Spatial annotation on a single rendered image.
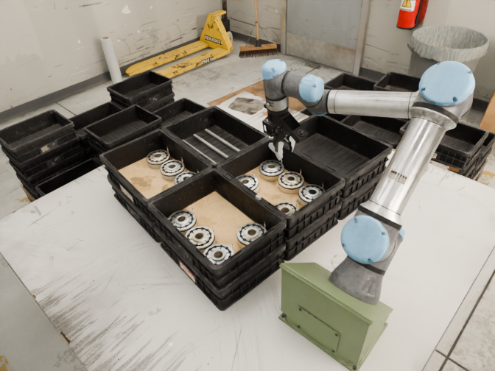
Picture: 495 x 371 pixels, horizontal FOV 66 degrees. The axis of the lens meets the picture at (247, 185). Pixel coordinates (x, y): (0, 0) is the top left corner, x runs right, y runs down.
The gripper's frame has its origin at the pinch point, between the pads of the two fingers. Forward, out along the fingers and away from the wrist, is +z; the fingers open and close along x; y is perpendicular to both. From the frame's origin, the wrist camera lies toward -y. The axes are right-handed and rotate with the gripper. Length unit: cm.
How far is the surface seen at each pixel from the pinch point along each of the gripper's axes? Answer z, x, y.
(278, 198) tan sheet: 16.1, 8.1, -1.6
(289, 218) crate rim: 4.7, 18.6, -19.3
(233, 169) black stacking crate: 10.1, 12.5, 18.9
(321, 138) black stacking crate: 22.0, -35.2, 14.5
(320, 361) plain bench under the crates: 25, 40, -51
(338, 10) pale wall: 72, -248, 178
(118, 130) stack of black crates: 49, 16, 147
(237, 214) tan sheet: 13.8, 25.0, 2.2
